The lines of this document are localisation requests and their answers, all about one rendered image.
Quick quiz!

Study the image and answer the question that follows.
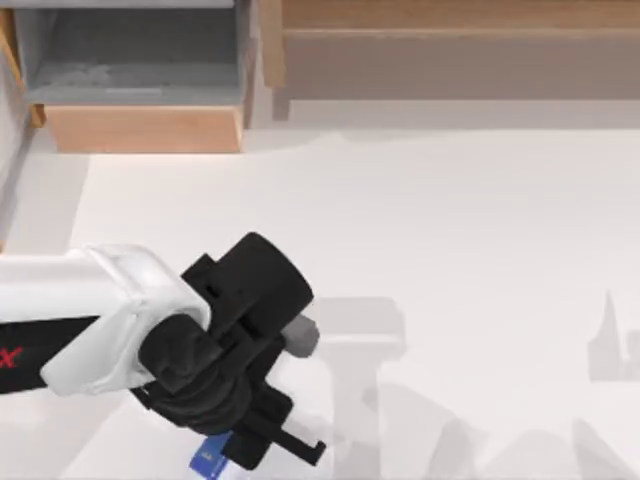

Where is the pale grey rounded box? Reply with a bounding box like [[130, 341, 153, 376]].
[[282, 313, 321, 360]]

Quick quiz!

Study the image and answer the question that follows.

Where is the blue and white box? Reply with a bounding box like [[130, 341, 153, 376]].
[[188, 433, 232, 475]]

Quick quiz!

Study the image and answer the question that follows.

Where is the wooden cupboard with open shelf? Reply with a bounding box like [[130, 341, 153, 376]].
[[0, 0, 640, 130]]

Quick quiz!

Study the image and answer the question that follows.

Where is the pale wooden drawer front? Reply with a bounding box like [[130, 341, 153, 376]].
[[43, 103, 245, 155]]

